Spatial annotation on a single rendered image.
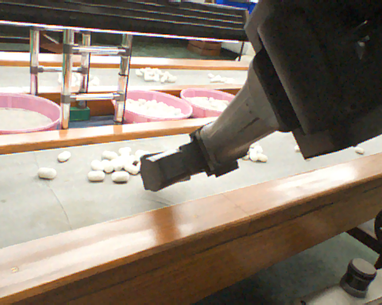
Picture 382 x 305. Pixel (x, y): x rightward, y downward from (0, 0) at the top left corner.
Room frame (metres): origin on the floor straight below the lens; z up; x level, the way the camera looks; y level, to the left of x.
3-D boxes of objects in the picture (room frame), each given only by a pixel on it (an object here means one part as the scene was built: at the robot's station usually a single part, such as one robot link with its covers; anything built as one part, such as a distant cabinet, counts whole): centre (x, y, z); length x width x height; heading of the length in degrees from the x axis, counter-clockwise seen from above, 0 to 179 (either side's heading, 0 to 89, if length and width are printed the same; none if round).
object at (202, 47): (6.83, 0.06, 0.32); 0.42 x 0.42 x 0.64; 43
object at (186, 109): (1.17, 0.14, 0.72); 0.27 x 0.27 x 0.10
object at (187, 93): (1.36, -0.07, 0.72); 0.27 x 0.27 x 0.10
